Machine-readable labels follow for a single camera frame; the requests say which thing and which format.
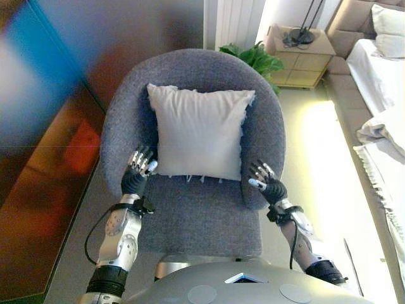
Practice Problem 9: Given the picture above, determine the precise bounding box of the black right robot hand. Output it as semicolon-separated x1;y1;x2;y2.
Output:
247;158;289;206

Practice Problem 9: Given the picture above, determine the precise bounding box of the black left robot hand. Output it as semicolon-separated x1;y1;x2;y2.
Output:
121;145;159;197

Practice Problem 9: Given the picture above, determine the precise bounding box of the white fringed cushion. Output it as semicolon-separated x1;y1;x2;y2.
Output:
146;82;256;184

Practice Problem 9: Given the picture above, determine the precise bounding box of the grey fabric armchair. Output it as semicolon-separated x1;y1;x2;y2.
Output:
99;47;287;257

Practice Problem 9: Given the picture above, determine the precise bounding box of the silver left robot leg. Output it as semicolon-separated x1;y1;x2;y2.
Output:
154;254;194;282

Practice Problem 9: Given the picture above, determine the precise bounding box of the dark wooden cabinet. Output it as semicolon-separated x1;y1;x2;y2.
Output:
0;0;107;301

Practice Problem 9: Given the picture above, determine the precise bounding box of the grey robot torso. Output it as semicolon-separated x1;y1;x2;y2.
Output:
121;262;380;304

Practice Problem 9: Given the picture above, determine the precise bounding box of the light wooden nightstand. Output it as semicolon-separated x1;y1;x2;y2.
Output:
264;24;336;89

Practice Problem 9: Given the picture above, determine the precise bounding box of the green potted plant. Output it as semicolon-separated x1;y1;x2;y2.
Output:
218;41;285;96

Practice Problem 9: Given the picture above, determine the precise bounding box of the bed with white duvet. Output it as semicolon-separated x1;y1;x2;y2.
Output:
325;37;405;286

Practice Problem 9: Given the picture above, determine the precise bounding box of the black floor lamp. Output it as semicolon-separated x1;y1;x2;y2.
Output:
282;0;325;48

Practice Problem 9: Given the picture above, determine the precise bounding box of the beige upholstered headboard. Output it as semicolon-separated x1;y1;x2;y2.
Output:
325;0;405;60

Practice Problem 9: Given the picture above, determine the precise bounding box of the white bed pillow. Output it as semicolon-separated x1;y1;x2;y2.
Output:
370;3;405;60

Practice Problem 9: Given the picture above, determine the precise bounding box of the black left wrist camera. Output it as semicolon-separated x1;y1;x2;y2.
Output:
134;196;156;216

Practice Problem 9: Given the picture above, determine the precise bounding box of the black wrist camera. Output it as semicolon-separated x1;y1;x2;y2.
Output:
134;196;156;216
266;205;285;224

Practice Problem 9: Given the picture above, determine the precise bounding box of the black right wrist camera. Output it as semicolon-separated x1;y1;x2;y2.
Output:
266;205;285;224

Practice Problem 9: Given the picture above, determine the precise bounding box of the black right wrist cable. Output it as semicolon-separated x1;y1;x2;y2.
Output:
289;220;301;270

